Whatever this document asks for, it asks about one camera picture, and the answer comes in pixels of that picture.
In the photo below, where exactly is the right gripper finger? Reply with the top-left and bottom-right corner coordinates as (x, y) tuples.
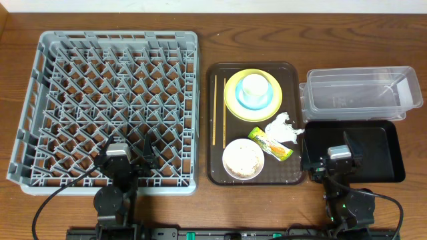
(302, 139), (310, 162)
(344, 131), (363, 160)

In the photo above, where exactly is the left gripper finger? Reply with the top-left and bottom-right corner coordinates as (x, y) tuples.
(143, 133), (159, 169)
(98, 136), (113, 156)

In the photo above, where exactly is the light blue bowl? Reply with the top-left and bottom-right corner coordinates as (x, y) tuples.
(236, 80), (274, 110)

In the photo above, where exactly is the white cup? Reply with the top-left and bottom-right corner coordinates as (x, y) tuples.
(242, 74), (268, 103)

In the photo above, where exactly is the wooden chopstick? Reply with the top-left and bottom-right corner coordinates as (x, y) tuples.
(222, 77), (227, 149)
(212, 75), (218, 146)

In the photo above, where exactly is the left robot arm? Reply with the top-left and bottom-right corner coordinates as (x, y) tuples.
(93, 136), (159, 239)

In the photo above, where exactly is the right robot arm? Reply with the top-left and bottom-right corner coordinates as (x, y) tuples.
(301, 132), (375, 239)

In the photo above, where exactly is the grey plastic dishwasher rack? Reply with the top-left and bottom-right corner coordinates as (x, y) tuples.
(7, 31), (200, 195)

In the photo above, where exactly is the black plastic bin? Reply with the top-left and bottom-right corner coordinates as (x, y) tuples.
(304, 120), (406, 183)

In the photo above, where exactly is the green yellow snack wrapper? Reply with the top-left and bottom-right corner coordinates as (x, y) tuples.
(248, 127), (294, 161)

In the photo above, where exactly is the crumpled white tissue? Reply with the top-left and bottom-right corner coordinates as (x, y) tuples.
(265, 112), (304, 144)

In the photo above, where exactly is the clear plastic bin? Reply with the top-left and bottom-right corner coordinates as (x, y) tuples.
(299, 66), (424, 123)

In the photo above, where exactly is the white bowl with food residue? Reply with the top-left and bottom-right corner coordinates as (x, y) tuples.
(222, 139), (265, 181)

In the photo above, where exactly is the yellow plate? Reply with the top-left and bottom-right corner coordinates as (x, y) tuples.
(225, 69), (283, 122)

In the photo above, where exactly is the dark brown serving tray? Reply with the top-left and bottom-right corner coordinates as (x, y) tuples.
(206, 63), (305, 186)

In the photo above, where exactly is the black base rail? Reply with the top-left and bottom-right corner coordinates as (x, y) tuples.
(65, 227), (401, 240)

